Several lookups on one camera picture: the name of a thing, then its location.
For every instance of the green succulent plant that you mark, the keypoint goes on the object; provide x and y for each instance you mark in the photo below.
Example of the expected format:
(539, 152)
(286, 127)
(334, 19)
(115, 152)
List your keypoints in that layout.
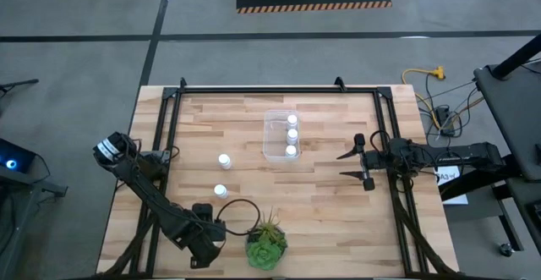
(265, 252)

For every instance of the black aluminium rig frame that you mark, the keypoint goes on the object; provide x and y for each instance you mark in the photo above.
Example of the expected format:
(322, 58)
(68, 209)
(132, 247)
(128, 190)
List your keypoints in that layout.
(274, 89)

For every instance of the white paper label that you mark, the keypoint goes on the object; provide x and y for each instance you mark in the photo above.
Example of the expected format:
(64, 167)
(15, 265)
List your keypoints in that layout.
(450, 174)

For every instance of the black power strip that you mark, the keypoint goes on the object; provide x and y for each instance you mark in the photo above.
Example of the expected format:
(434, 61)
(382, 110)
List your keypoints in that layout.
(444, 121)

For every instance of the black cart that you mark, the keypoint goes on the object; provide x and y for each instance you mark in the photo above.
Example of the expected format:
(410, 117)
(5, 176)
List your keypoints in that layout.
(515, 115)

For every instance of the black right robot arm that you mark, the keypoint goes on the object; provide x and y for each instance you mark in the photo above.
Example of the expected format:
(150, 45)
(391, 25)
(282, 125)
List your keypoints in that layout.
(456, 155)

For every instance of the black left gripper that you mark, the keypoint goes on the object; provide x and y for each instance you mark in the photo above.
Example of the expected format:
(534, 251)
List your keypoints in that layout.
(207, 237)

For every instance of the clear plastic basket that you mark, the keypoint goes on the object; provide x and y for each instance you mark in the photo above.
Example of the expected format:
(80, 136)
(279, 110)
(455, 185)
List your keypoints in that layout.
(274, 140)

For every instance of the black pole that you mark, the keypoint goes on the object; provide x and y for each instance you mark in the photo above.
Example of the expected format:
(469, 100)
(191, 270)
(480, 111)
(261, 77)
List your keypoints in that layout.
(517, 58)

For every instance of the black device with blue light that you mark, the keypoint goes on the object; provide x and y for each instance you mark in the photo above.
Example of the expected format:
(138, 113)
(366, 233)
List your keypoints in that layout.
(14, 157)

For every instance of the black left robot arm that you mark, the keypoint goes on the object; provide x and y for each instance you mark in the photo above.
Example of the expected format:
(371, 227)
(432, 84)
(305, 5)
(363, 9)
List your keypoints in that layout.
(143, 182)

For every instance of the caster wheel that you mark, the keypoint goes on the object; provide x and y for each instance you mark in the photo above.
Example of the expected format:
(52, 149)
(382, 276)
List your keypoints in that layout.
(506, 249)

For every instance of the white pill bottle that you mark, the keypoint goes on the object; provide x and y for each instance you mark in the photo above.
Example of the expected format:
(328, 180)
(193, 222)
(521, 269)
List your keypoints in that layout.
(224, 160)
(220, 190)
(292, 121)
(292, 136)
(291, 151)

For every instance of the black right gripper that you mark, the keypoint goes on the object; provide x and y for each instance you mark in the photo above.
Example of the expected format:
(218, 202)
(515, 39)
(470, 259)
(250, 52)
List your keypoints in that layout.
(378, 159)

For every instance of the white geometric plant pot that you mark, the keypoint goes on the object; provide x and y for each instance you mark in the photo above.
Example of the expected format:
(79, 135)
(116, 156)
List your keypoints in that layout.
(248, 250)

